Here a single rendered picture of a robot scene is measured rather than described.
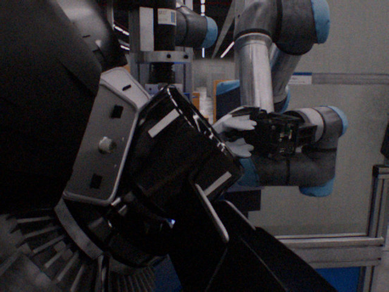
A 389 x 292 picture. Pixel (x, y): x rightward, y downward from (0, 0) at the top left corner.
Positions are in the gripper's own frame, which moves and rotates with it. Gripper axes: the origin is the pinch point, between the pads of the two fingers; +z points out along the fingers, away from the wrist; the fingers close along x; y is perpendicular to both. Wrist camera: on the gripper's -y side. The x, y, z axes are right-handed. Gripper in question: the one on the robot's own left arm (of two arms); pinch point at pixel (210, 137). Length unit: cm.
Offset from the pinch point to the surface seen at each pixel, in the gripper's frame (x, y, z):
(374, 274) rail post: 42, 14, -52
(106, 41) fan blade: -13.9, -0.5, 17.5
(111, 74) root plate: -10.2, 3.3, 18.5
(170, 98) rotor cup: -9.2, 14.6, 18.0
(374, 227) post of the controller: 28, 11, -51
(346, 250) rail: 35, 7, -45
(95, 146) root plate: -6.1, 15.7, 25.3
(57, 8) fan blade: -15.4, 16.2, 27.9
